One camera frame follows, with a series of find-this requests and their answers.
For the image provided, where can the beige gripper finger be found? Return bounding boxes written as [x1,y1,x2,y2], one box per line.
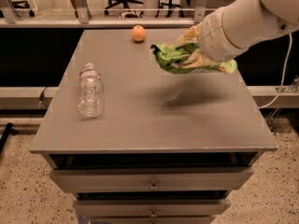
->
[177,23,202,46]
[175,49,231,71]

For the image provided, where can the green rice chip bag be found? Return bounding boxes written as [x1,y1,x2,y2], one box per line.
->
[150,43,237,75]

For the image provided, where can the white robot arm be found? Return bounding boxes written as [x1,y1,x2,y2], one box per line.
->
[178,0,299,69]

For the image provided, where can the clear plastic water bottle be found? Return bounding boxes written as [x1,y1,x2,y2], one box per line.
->
[78,63,104,118]

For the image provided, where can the orange fruit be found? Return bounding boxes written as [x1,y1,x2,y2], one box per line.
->
[132,25,146,42]

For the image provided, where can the grey drawer cabinet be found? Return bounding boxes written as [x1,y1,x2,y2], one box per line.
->
[31,29,277,224]

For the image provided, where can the top grey drawer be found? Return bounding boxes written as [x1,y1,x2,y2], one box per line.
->
[50,167,254,193]

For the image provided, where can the grey drawer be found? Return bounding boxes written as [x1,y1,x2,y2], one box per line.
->
[50,167,254,193]
[74,200,231,217]

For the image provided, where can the lower grey drawer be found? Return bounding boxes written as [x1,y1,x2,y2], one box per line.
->
[74,200,231,217]

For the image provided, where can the black pole on floor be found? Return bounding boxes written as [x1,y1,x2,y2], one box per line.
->
[0,122,13,154]

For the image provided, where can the white cable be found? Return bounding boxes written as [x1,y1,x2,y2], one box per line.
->
[257,32,294,110]

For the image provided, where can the metal railing frame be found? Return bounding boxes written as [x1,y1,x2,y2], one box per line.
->
[0,0,213,28]

